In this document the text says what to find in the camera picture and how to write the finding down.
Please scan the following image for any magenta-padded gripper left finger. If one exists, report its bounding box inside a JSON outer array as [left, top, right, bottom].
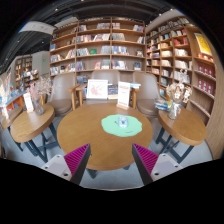
[[41, 143, 92, 186]]

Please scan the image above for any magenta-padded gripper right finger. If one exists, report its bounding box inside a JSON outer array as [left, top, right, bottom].
[[131, 143, 184, 186]]

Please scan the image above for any translucent light blue computer mouse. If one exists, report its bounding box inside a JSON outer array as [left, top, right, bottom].
[[117, 115, 129, 129]]

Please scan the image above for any green wavy-edged mouse pad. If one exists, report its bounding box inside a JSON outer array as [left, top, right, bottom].
[[100, 114, 143, 138]]

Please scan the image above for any round wooden side table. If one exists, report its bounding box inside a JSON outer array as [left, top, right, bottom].
[[9, 103, 61, 164], [0, 106, 25, 131], [154, 106, 208, 164]]

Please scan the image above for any glass vase with beige flowers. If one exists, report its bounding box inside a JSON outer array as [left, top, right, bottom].
[[165, 69, 193, 121]]

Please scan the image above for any stack of colourful books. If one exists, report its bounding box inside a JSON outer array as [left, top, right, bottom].
[[153, 98, 173, 112]]

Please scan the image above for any small white table sign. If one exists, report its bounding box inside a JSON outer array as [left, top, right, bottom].
[[22, 91, 35, 114]]

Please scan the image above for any brown upholstered wooden armchair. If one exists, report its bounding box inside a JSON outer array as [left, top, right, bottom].
[[75, 69, 139, 106], [48, 72, 79, 117], [132, 70, 161, 118]]

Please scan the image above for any white sign on wooden base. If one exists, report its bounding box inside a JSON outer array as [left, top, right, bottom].
[[116, 80, 132, 111]]

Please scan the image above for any white framed floral picture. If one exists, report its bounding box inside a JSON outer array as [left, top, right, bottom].
[[85, 78, 109, 100]]

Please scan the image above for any light blue book stack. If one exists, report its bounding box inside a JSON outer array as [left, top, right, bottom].
[[129, 82, 142, 90]]

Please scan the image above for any dark cover book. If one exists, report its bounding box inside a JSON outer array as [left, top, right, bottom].
[[107, 83, 119, 100]]

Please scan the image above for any distant wooden bookshelf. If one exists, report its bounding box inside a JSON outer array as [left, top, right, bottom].
[[13, 54, 41, 90]]

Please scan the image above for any curved wooden bookshelf with books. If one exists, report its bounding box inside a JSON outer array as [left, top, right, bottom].
[[145, 14, 224, 159]]

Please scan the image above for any wide wooden bookshelf with books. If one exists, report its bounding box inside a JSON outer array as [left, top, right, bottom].
[[49, 17, 147, 78]]

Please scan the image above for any white hanging ceiling panel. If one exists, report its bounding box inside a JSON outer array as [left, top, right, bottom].
[[19, 20, 56, 35]]

